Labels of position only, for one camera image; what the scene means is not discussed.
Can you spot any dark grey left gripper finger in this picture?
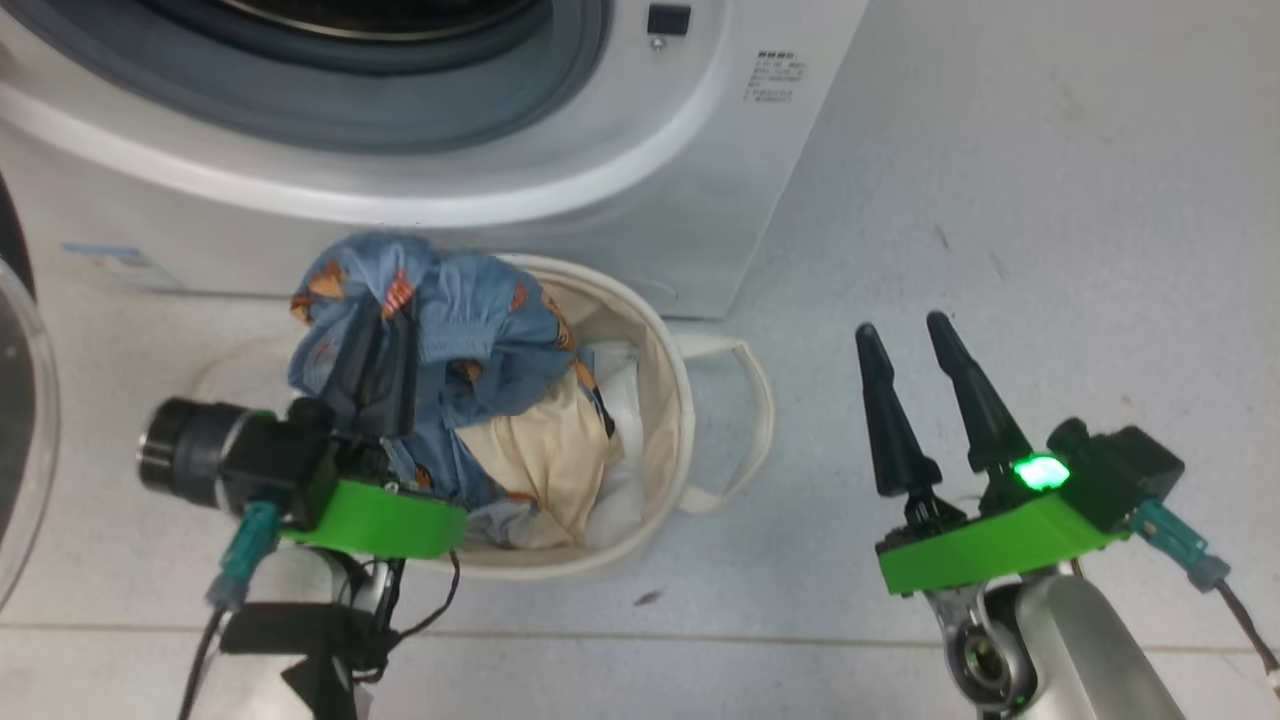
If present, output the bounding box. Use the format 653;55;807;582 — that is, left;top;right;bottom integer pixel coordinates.
325;303;389;439
382;298;423;441

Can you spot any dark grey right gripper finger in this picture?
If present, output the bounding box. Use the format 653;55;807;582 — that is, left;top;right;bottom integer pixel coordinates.
855;322;943;498
925;311;1035;477

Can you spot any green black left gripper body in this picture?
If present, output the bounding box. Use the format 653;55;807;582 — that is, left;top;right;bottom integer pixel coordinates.
280;435;469;561

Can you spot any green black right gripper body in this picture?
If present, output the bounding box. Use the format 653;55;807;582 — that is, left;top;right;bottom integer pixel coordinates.
876;455;1133;599

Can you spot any blue bear print garment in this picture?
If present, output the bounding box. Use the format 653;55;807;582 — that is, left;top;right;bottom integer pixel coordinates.
288;232;617;546

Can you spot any cream yellow garment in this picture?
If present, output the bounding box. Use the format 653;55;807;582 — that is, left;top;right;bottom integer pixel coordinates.
452;368;615;548

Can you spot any black round glass washer door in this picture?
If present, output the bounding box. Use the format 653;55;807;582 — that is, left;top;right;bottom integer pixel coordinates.
0;170;63;613

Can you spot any cream fabric laundry basket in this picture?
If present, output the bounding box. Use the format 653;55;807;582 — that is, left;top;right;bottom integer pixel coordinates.
190;253;777;584

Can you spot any white front-load washing machine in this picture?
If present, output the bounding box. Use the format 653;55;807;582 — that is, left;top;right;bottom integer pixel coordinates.
0;0;871;323

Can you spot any blue energy label sticker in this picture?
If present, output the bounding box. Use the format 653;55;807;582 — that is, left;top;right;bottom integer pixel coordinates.
60;242;187;294

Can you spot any small printed text label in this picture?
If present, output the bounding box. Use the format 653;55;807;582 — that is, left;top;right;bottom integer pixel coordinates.
742;50;809;106

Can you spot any teal left camera connector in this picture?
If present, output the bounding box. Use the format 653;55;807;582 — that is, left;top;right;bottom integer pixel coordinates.
205;500;287;613

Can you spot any teal camera connector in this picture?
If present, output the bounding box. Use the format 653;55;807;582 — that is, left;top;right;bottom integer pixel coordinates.
205;500;287;613
1130;498;1233;594

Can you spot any teal right camera connector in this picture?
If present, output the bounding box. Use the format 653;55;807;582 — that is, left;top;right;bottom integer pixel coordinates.
1130;498;1233;594

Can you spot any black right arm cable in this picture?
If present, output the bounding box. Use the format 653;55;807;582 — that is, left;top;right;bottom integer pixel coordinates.
1213;578;1280;701

